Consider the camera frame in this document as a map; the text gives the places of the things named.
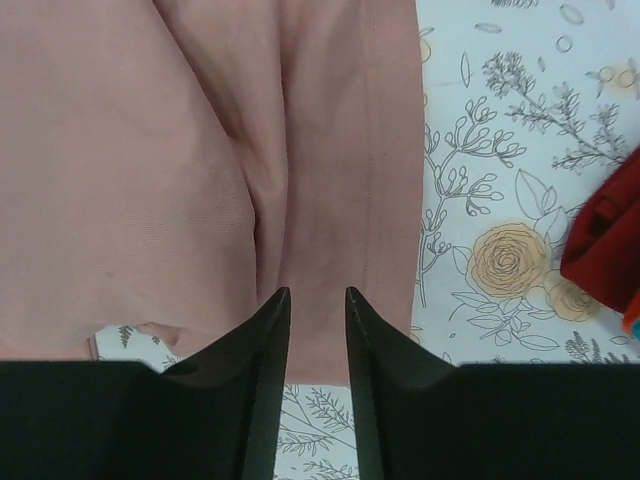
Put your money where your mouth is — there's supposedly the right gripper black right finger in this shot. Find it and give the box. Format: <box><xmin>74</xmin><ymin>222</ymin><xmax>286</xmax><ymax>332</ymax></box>
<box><xmin>345</xmin><ymin>288</ymin><xmax>639</xmax><ymax>479</ymax></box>

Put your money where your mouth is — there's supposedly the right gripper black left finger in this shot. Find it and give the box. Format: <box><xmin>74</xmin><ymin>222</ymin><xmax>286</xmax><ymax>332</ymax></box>
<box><xmin>1</xmin><ymin>288</ymin><xmax>291</xmax><ymax>479</ymax></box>

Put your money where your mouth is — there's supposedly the pink t shirt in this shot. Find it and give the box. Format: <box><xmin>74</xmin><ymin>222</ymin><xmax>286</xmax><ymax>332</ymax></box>
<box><xmin>1</xmin><ymin>1</ymin><xmax>424</xmax><ymax>385</ymax></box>

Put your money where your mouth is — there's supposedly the blue folded t shirt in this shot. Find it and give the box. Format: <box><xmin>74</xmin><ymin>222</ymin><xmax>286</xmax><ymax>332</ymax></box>
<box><xmin>622</xmin><ymin>312</ymin><xmax>640</xmax><ymax>340</ymax></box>

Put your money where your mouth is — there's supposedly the red folded t shirt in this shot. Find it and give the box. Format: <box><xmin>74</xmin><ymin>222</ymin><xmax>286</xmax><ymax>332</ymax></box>
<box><xmin>560</xmin><ymin>150</ymin><xmax>639</xmax><ymax>313</ymax></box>

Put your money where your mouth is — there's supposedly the floral table mat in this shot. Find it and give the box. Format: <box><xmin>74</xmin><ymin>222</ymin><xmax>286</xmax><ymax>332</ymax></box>
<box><xmin>89</xmin><ymin>0</ymin><xmax>640</xmax><ymax>480</ymax></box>

